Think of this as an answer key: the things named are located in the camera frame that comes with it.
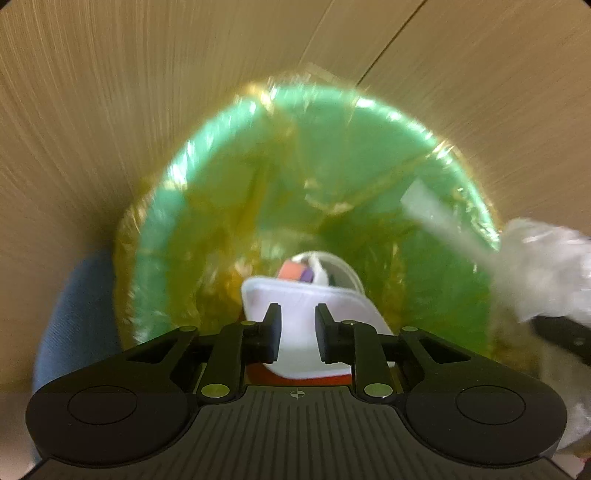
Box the white plastic food tray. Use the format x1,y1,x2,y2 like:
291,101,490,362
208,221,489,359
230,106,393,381
242,276,392,386

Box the white paper towel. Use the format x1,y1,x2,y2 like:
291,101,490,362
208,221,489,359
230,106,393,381
402,181,590,459

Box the green trash bin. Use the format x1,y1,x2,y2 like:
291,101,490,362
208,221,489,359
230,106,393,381
130,84,502,365

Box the white paper cup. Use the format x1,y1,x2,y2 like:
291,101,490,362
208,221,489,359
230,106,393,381
287,251,365,295

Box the pink purple wrapper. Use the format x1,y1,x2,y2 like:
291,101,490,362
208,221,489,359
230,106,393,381
276,260,315,283

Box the dark green trouser leg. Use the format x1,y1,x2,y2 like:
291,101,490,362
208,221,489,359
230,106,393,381
32,250,121,391

